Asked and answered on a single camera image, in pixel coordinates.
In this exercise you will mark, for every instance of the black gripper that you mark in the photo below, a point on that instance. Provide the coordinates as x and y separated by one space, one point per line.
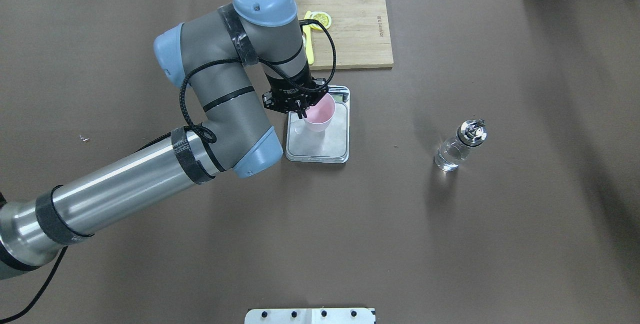
288 94

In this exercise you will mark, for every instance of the pink plastic cup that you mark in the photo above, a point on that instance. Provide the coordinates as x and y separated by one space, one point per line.
320 115

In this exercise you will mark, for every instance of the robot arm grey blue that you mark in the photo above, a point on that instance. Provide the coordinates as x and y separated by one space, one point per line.
231 66

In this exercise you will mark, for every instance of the lemon slice front near knife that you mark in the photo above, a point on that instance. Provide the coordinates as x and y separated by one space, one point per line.
322 17

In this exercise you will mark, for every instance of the yellow plastic knife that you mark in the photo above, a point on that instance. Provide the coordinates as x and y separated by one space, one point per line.
308 41

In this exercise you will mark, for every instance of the glass sauce bottle metal spout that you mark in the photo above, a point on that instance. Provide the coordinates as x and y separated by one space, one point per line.
456 149

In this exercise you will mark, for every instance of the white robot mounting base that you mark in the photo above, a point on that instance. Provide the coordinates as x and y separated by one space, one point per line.
311 316

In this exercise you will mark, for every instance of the silver digital kitchen scale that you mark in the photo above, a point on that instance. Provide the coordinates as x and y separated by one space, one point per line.
329 146

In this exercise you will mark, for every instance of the bamboo cutting board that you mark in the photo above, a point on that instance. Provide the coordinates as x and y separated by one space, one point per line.
360 31

